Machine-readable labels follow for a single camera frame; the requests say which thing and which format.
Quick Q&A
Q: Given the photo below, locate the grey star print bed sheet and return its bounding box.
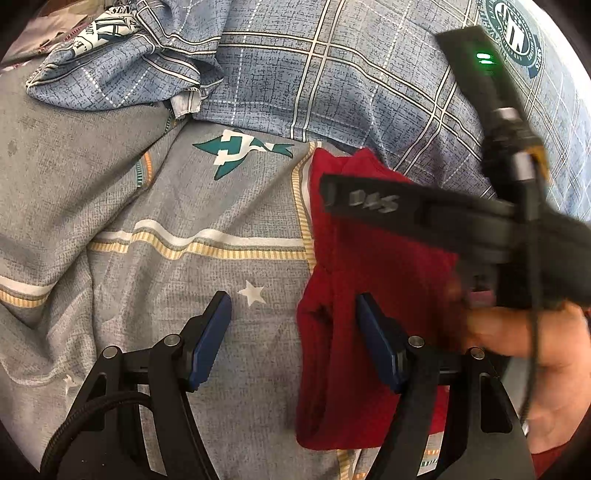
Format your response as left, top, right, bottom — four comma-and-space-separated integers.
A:
0, 65, 509, 480

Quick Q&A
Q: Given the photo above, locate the red knit garment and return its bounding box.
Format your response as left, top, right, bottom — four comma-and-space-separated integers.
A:
294, 148, 467, 450

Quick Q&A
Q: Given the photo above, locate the black braided cable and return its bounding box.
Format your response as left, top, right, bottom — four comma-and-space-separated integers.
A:
41, 391, 153, 467

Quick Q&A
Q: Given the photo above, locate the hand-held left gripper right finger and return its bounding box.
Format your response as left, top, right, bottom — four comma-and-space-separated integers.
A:
355, 293, 536, 480

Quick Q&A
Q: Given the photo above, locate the person's right hand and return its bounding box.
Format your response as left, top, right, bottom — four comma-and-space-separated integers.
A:
462, 302, 591, 455

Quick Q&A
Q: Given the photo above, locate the beige cloth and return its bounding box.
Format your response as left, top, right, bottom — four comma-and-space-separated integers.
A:
0, 0, 100, 75

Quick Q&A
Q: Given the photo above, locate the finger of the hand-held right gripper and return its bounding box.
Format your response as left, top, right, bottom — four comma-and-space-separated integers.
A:
321, 174, 467, 252

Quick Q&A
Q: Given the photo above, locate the thin black cable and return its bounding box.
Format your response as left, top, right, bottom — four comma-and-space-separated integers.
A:
519, 157, 546, 421

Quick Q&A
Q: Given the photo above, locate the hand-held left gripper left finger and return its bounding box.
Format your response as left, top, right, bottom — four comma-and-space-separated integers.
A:
41, 291, 233, 480

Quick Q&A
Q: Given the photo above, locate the blue plaid quilt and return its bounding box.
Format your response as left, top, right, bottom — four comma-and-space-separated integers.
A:
25, 0, 591, 222

